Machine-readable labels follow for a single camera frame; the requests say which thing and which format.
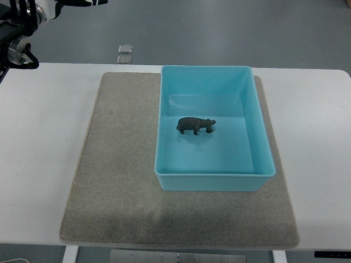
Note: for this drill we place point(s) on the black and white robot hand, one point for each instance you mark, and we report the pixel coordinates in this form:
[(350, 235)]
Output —
[(51, 9)]

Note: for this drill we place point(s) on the brown hippo toy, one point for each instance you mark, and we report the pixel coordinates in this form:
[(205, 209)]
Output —
[(195, 124)]

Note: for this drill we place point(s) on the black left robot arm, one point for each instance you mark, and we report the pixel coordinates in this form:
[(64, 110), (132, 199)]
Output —
[(18, 20)]

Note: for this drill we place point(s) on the blue plastic box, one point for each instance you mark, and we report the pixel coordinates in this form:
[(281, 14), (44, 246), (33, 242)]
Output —
[(237, 155)]

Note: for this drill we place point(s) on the upper metal floor plate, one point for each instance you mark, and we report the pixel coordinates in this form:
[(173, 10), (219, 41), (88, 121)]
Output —
[(125, 49)]

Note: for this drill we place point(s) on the metal floor plate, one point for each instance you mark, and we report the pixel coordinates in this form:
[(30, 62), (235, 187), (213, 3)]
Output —
[(124, 59), (125, 49)]

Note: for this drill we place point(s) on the lower metal floor plate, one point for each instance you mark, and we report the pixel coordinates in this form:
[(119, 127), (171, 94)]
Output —
[(124, 59)]

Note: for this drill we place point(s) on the grey felt mat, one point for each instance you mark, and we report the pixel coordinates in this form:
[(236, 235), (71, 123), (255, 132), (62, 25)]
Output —
[(116, 199)]

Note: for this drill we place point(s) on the black table control panel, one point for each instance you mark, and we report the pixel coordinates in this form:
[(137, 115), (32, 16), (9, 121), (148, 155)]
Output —
[(333, 254)]

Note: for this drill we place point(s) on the metal table base plate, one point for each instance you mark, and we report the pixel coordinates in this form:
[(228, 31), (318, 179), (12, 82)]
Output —
[(162, 256)]

